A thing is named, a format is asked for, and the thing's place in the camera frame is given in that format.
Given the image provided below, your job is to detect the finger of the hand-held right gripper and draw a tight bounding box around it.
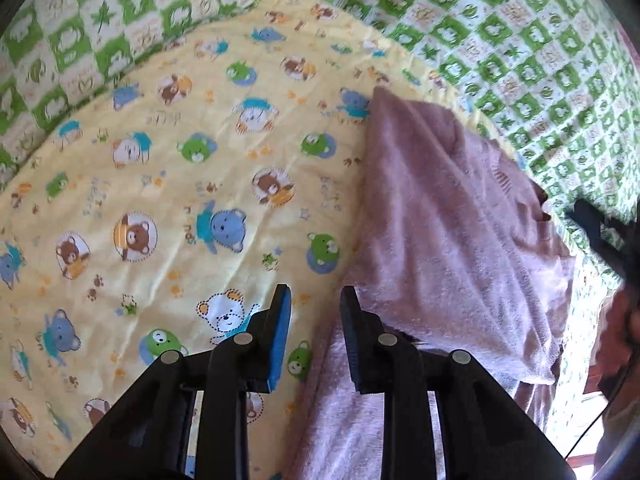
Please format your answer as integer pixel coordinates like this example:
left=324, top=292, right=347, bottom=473
left=564, top=198, right=640, bottom=283

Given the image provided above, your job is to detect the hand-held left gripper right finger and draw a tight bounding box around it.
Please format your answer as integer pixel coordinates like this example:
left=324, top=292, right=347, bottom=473
left=339, top=286, right=577, bottom=480

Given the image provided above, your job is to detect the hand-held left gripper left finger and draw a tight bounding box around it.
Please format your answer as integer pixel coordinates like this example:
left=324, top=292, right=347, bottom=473
left=55, top=283, right=293, bottom=480

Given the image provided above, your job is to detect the pink knitted sweater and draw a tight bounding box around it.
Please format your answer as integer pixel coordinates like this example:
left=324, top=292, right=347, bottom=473
left=287, top=85, right=576, bottom=480

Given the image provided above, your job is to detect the yellow bear print blanket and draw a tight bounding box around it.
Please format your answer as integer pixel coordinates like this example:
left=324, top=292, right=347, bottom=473
left=0, top=0, right=526, bottom=480

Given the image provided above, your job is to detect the green checkered quilt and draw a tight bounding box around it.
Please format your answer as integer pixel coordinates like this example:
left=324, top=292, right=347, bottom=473
left=0, top=0, right=640, bottom=463

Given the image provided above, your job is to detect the black cable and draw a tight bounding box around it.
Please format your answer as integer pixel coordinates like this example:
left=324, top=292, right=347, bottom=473
left=564, top=400, right=617, bottom=461

